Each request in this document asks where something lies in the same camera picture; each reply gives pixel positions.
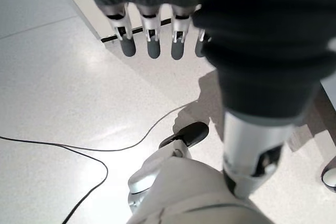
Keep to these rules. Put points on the silver left robot leg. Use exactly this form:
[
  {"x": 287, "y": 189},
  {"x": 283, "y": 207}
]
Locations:
[{"x": 189, "y": 182}]

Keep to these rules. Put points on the white medical cart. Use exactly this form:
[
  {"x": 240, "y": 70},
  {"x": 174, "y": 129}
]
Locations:
[{"x": 328, "y": 90}]

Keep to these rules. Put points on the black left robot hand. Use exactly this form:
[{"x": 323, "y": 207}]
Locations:
[{"x": 249, "y": 37}]

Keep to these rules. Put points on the cart caster wheel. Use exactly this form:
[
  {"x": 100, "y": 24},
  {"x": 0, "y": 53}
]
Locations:
[{"x": 329, "y": 179}]

